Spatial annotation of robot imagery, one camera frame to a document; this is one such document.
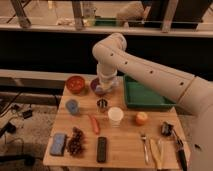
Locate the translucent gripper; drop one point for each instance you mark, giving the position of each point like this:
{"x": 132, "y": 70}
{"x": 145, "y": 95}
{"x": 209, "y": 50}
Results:
{"x": 107, "y": 80}

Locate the light blue towel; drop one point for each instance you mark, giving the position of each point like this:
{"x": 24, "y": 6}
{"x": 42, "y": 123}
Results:
{"x": 102, "y": 90}

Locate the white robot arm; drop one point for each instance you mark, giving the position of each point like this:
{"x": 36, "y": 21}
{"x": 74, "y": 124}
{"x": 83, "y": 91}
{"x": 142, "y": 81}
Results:
{"x": 190, "y": 92}

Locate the purple bowl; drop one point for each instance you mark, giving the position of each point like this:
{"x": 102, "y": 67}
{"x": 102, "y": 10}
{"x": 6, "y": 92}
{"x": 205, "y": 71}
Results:
{"x": 93, "y": 85}

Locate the red-orange bowl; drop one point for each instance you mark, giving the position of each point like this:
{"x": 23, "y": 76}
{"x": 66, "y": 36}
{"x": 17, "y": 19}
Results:
{"x": 75, "y": 84}

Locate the small metal cup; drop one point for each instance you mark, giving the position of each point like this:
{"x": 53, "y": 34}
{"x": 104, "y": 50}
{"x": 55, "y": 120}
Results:
{"x": 102, "y": 105}

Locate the green plastic tray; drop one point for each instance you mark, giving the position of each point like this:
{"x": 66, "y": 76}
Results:
{"x": 136, "y": 95}

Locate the white paper cup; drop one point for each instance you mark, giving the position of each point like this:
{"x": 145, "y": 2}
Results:
{"x": 115, "y": 115}

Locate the blue cup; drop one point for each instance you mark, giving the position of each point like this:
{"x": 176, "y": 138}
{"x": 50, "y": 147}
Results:
{"x": 72, "y": 106}

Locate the red apple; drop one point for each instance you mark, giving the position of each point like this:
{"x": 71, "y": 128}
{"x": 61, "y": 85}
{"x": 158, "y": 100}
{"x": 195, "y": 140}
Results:
{"x": 141, "y": 118}

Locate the black remote control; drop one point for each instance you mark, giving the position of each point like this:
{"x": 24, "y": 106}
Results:
{"x": 101, "y": 149}

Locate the dark grape bunch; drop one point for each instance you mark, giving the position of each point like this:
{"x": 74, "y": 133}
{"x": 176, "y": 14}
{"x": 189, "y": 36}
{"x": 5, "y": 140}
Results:
{"x": 75, "y": 143}

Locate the small black clip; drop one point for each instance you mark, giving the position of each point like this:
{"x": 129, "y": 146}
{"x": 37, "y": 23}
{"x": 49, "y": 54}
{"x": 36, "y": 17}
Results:
{"x": 166, "y": 129}

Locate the person in background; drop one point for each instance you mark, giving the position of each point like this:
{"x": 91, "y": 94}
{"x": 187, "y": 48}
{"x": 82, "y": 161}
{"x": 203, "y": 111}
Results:
{"x": 134, "y": 10}

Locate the blue sponge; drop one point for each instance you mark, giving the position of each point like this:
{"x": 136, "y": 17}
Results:
{"x": 58, "y": 144}

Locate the silver fork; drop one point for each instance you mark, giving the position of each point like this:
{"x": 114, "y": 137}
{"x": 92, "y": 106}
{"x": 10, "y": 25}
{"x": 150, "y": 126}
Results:
{"x": 143, "y": 138}

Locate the yellow banana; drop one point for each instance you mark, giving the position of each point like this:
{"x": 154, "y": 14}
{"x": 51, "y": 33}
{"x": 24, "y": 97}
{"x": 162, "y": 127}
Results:
{"x": 157, "y": 150}

